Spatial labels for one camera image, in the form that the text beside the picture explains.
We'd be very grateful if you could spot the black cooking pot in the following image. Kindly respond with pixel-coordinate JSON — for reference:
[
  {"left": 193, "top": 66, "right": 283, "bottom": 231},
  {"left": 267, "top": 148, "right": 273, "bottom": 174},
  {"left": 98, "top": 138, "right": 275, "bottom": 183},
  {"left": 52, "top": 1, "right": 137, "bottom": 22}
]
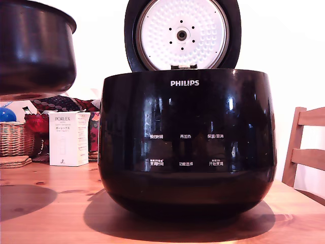
[{"left": 0, "top": 0, "right": 77, "bottom": 101}]

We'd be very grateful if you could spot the black Philips rice cooker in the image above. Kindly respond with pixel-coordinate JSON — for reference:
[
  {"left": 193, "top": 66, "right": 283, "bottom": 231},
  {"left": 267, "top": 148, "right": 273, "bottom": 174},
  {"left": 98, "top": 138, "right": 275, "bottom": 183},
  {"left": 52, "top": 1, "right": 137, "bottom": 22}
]
[{"left": 97, "top": 68, "right": 278, "bottom": 220}]

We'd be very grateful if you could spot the rice cooker lid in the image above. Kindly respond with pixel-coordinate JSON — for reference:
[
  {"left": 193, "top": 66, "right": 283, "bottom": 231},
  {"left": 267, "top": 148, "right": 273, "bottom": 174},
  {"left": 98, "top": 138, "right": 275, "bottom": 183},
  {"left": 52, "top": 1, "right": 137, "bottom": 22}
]
[{"left": 124, "top": 0, "right": 242, "bottom": 73}]

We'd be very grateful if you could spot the floral patterned box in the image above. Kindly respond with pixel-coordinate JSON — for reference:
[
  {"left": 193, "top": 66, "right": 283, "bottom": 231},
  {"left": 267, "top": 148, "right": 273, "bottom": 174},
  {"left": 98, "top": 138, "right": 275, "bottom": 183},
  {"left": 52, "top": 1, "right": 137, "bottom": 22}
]
[{"left": 87, "top": 111, "right": 101, "bottom": 153}]

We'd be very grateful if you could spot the white Porlex box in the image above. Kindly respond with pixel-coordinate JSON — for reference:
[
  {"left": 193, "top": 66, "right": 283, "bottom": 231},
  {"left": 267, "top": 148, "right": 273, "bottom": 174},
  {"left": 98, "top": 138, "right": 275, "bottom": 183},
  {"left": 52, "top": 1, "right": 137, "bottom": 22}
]
[{"left": 48, "top": 111, "right": 91, "bottom": 167}]

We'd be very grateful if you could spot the dotted patterned cloth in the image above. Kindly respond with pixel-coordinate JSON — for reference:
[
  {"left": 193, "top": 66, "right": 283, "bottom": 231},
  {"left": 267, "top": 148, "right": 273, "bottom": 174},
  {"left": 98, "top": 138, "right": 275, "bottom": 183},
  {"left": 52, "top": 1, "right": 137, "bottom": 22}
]
[{"left": 30, "top": 95, "right": 101, "bottom": 113}]

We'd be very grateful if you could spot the red glass jar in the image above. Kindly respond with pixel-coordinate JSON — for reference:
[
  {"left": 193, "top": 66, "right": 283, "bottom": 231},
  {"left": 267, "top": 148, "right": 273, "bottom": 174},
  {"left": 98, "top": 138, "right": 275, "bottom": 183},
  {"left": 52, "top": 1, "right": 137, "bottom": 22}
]
[{"left": 24, "top": 113, "right": 50, "bottom": 140}]

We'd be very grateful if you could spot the wooden chair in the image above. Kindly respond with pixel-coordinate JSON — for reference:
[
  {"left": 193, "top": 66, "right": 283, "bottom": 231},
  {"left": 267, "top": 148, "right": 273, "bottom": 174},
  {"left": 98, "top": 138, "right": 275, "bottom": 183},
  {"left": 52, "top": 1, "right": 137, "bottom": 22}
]
[{"left": 281, "top": 106, "right": 325, "bottom": 207}]

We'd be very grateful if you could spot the woven wicker basket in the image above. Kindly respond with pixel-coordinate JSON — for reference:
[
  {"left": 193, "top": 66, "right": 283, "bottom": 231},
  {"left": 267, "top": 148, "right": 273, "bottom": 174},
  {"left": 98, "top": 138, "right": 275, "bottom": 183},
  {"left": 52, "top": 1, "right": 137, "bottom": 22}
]
[{"left": 0, "top": 121, "right": 36, "bottom": 158}]

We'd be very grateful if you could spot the blue ball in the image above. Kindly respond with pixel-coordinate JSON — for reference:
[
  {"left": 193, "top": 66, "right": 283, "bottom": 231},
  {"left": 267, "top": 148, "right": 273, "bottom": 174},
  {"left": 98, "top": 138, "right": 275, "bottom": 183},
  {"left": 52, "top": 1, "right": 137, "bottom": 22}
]
[{"left": 0, "top": 107, "right": 17, "bottom": 123}]

